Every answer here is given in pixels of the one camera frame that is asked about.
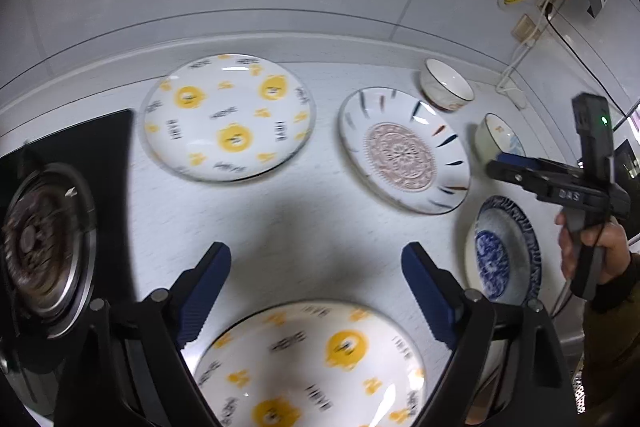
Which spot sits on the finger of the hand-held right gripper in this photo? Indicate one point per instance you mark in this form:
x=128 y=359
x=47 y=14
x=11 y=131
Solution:
x=520 y=159
x=510 y=177

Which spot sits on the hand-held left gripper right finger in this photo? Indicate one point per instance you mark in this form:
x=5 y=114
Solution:
x=425 y=292

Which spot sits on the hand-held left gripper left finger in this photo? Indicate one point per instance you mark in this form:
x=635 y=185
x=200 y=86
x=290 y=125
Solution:
x=207 y=292

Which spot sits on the pale patterned bowl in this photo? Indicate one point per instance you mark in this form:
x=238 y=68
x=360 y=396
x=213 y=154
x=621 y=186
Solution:
x=492 y=132

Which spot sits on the blue and white plate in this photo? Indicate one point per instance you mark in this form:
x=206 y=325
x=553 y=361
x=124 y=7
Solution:
x=500 y=252

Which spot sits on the white bowl with dark rim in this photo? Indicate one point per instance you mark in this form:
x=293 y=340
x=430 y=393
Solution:
x=442 y=82

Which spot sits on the pink mandala pattern plate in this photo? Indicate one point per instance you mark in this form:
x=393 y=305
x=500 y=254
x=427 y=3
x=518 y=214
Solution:
x=400 y=157

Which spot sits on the yellow bear print plate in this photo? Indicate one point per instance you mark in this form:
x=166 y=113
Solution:
x=300 y=372
x=225 y=107

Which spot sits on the person's right forearm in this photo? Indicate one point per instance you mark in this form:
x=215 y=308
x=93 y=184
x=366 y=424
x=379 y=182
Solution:
x=615 y=337

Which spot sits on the person's right hand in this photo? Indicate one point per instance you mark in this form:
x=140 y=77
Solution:
x=612 y=252

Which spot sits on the white microwave oven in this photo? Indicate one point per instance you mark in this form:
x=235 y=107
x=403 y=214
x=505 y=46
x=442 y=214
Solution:
x=627 y=157

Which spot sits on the round metal stove burner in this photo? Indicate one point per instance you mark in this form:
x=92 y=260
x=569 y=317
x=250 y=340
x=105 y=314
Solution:
x=40 y=247

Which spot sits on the gas stove burner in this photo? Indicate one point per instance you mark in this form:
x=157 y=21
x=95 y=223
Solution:
x=65 y=142

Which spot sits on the beige wall socket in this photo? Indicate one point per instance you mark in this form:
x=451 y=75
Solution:
x=522 y=28

